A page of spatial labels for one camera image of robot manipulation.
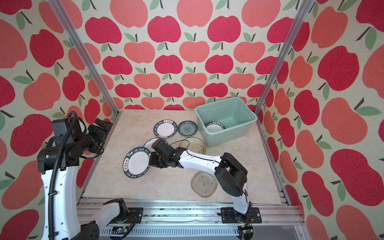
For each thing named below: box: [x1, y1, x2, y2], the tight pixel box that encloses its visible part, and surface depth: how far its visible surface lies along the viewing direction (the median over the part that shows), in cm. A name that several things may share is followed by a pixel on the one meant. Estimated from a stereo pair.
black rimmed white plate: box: [153, 119, 178, 139], surface depth 113 cm
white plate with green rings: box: [143, 137, 159, 152], surface depth 103 cm
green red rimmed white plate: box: [204, 120, 227, 133], surface depth 113 cm
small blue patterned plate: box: [177, 120, 198, 137], surface depth 113 cm
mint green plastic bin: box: [194, 97, 258, 147], surface depth 104 cm
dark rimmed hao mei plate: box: [122, 146, 152, 179], surface depth 85 cm
